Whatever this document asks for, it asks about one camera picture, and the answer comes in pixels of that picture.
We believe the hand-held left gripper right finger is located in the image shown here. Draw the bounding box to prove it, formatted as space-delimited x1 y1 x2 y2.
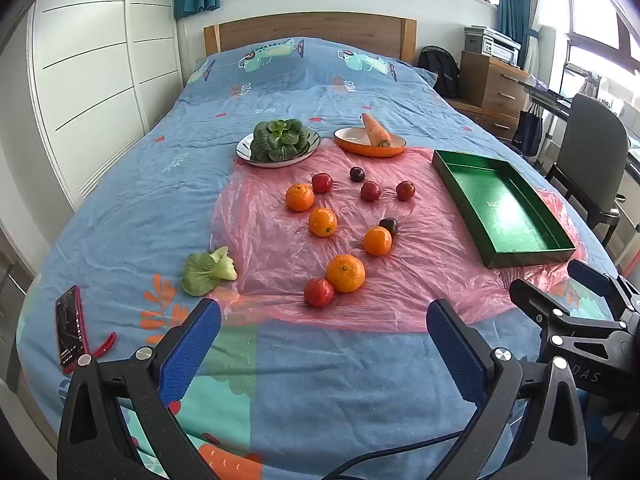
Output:
426 299 588 480

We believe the orange mandarin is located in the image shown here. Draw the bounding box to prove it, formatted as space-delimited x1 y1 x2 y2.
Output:
308 207 339 238
326 254 367 294
285 183 316 213
363 226 393 257

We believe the green tray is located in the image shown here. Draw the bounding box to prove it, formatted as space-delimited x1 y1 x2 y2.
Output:
432 149 577 269

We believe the pink plastic sheet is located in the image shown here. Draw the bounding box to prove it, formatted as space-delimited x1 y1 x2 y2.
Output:
210 146 588 333

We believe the window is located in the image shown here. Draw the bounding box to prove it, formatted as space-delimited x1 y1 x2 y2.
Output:
547 0 640 106

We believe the grey chair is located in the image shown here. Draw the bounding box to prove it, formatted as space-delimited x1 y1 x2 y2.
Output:
545 92 632 248

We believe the white grey printer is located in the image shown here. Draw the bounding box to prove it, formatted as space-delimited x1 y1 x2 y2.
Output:
464 25 522 66

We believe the dark green leafy rosette vegetable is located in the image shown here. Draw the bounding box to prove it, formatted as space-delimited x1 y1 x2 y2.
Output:
250 119 312 163

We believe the orange oval dish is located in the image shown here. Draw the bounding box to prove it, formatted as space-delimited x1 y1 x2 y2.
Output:
333 127 407 158

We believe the pale green bok choy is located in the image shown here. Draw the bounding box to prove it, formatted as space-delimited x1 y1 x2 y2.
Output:
181 246 239 297

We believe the wooden drawer chest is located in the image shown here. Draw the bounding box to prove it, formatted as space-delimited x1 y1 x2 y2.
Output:
447 50 531 142

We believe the white wardrobe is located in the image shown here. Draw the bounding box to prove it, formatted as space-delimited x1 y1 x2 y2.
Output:
27 0 183 211

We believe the dark blue tote bag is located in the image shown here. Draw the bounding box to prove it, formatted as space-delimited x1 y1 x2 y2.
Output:
511 105 546 157

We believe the wooden headboard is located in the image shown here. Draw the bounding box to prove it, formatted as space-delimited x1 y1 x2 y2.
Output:
203 11 418 61

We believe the black cable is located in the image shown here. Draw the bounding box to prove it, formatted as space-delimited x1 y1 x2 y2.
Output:
330 430 468 480

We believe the red smartphone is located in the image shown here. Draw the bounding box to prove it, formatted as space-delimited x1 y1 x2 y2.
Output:
55 285 92 375

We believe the carrot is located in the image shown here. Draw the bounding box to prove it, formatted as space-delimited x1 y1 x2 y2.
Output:
361 113 393 148

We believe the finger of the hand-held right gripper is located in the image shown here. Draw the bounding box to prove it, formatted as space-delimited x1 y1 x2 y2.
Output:
508 278 633 362
567 258 640 327

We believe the black backpack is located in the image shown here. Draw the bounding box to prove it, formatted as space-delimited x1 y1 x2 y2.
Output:
416 45 462 99

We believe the patterned white plate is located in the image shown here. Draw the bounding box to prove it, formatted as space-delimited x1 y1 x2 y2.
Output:
236 125 321 168

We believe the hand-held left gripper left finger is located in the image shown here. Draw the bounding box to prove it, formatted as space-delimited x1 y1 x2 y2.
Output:
56 298 223 480

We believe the grey desk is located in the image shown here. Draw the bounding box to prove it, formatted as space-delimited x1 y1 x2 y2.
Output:
520 77 640 126

